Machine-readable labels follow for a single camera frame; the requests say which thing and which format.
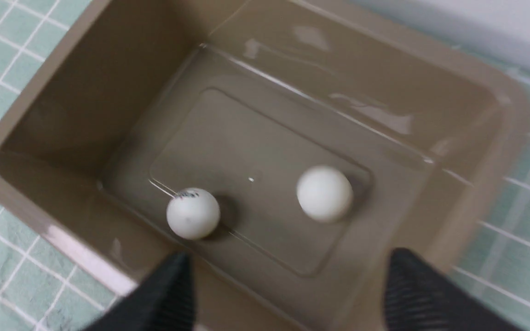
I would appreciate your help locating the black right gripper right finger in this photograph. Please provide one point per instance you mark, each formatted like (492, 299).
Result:
(419, 298)

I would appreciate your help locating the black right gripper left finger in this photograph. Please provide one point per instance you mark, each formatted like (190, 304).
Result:
(164, 301)

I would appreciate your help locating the white ping-pong ball with logo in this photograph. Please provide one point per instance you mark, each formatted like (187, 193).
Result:
(193, 213)

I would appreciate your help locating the plain white ping-pong ball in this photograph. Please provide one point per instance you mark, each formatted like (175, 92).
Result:
(324, 194)

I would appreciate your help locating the green checkered tablecloth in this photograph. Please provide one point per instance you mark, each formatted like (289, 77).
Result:
(41, 289)

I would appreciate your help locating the olive green plastic bin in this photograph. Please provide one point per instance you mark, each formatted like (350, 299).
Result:
(144, 98)

